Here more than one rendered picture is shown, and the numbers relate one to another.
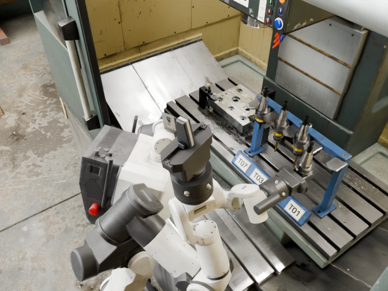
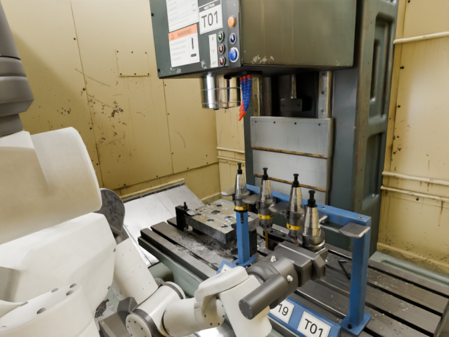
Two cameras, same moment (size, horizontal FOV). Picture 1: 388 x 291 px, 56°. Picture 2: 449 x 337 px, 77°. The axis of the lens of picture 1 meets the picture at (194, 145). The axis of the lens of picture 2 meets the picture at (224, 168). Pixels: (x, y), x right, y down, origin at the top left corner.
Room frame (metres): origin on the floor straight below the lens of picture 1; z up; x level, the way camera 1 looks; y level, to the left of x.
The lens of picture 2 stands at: (0.33, -0.14, 1.56)
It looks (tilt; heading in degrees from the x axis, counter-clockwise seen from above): 15 degrees down; 353
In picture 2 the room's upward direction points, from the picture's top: 4 degrees counter-clockwise
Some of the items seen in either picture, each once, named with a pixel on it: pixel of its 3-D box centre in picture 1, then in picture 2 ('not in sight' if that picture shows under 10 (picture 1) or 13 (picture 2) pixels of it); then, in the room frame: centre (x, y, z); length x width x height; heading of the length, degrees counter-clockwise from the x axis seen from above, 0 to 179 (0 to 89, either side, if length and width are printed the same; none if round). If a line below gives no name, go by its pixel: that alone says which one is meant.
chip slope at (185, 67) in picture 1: (177, 92); (158, 227); (2.02, 0.11, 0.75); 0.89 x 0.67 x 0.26; 125
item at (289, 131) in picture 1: (290, 131); (280, 207); (1.09, -0.39, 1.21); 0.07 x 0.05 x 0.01; 125
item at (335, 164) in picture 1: (335, 164); (353, 230); (0.91, -0.51, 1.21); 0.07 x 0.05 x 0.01; 125
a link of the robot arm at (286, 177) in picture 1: (283, 184); (285, 268); (0.84, -0.32, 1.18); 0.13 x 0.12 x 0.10; 35
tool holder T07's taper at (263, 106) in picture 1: (264, 101); (240, 182); (1.23, -0.29, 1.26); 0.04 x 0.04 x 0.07
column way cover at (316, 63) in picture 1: (312, 60); (287, 166); (1.74, -0.64, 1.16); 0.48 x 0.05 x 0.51; 35
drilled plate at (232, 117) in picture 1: (241, 107); (222, 219); (1.58, -0.26, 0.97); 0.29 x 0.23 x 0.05; 35
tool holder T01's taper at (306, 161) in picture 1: (307, 157); (311, 218); (0.90, -0.40, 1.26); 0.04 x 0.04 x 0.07
